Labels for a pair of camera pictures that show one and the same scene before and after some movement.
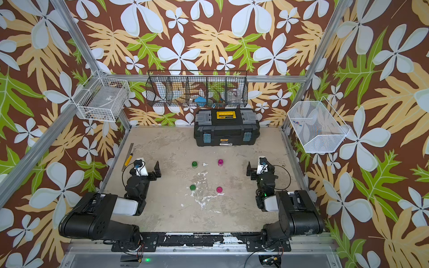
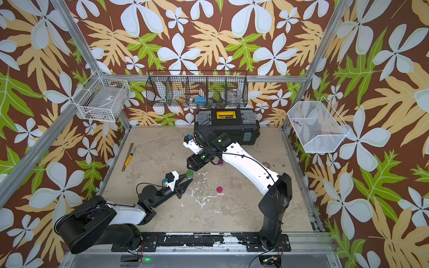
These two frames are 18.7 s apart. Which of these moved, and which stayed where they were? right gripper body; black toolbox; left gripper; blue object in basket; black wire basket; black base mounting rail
Moved: left gripper; right gripper body
Stayed: black base mounting rail; black toolbox; black wire basket; blue object in basket
